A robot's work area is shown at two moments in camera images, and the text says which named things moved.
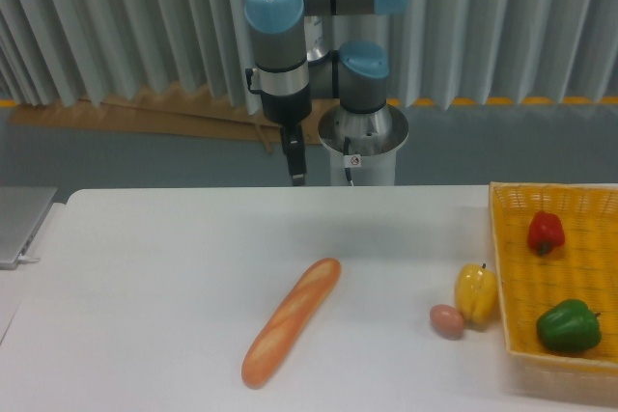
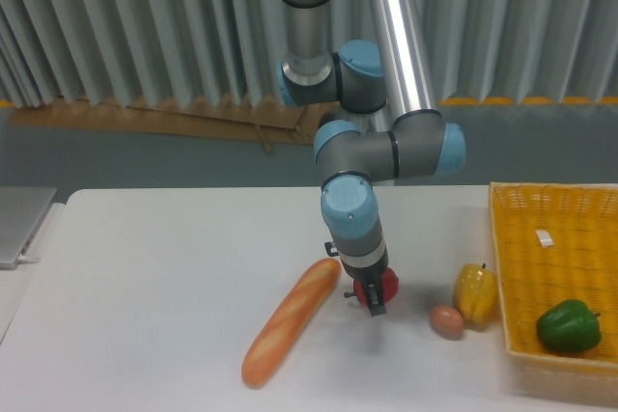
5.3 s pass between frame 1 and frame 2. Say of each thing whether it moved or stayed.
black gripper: moved
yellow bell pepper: stayed
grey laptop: stayed
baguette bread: stayed
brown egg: stayed
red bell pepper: moved
